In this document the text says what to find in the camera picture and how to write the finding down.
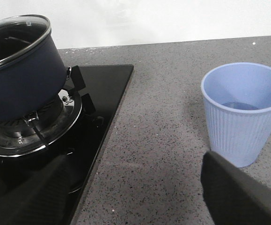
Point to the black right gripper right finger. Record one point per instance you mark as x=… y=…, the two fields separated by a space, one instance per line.
x=231 y=196

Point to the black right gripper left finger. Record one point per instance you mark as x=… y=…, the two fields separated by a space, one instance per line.
x=41 y=199

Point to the right black pot support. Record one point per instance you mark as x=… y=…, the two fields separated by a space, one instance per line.
x=43 y=140

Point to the dark blue cooking pot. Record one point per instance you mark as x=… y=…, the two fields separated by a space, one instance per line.
x=31 y=81

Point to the glass pot lid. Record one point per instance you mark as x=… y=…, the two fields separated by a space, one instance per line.
x=20 y=34

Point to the right black gas burner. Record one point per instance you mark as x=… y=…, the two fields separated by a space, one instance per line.
x=41 y=119

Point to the black glass gas stove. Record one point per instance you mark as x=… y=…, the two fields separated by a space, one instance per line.
x=82 y=143

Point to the light blue ribbed cup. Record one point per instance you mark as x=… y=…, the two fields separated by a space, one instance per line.
x=237 y=102

